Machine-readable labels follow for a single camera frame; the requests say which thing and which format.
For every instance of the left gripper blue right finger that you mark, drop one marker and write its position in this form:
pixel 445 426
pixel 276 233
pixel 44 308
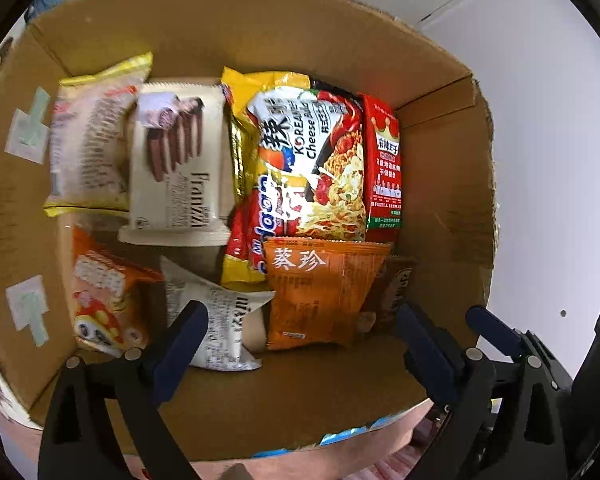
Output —
pixel 433 356

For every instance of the pink striped cat blanket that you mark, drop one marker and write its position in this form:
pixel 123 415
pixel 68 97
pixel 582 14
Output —
pixel 313 413

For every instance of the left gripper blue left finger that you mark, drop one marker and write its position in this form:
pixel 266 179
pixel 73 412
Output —
pixel 177 348

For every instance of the grey newspaper print packet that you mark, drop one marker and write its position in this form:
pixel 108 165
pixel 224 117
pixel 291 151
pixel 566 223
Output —
pixel 222 348

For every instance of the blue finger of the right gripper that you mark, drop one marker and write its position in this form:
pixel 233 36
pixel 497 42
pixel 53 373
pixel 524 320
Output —
pixel 487 325

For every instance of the white Franzzi wafer packet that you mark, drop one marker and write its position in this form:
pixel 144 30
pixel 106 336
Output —
pixel 175 167

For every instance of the pale pastry packet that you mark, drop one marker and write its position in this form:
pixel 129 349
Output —
pixel 88 144

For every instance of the red spicy snack packet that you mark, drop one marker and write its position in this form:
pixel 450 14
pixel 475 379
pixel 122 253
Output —
pixel 382 173

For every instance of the orange panda snack bag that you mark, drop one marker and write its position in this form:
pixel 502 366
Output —
pixel 107 309

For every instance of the orange snack packet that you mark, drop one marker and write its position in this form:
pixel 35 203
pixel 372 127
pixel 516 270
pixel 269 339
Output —
pixel 320 287

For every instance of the yellow instant noodle packet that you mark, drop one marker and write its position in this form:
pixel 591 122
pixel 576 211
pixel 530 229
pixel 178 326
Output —
pixel 298 157

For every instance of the brown round snack packet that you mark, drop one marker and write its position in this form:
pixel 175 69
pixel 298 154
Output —
pixel 388 292

